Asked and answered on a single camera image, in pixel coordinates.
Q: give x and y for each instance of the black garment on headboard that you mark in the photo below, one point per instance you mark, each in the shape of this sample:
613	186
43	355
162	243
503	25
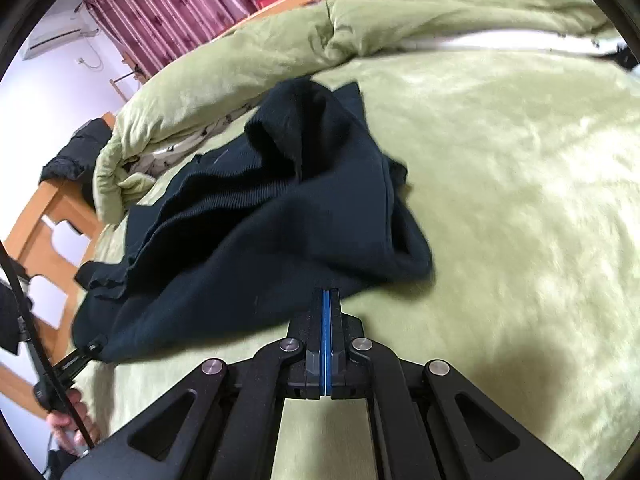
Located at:
75	152

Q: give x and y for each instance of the person's left hand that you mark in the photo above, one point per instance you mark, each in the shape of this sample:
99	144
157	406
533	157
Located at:
62	420

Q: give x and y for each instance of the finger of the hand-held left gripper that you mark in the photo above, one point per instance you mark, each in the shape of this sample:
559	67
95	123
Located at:
75	361

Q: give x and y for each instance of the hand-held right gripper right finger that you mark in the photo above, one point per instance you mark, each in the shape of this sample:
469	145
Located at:
334	340

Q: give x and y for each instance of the wooden rack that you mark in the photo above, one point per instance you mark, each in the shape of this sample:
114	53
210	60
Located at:
125	82

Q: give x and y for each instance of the wooden bed headboard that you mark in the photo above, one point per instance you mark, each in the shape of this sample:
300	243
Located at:
50	205

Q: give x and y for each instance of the white air conditioner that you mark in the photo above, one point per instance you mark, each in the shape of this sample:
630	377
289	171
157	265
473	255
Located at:
52	40

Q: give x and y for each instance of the green quilt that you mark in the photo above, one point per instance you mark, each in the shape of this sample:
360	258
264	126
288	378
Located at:
240	60

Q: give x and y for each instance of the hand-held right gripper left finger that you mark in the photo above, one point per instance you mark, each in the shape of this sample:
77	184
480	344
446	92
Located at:
316	340

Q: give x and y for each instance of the black t-shirt with planet logo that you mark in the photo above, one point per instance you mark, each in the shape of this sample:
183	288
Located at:
250	240

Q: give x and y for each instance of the pink floral curtain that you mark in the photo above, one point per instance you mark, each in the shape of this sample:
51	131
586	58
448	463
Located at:
190	5

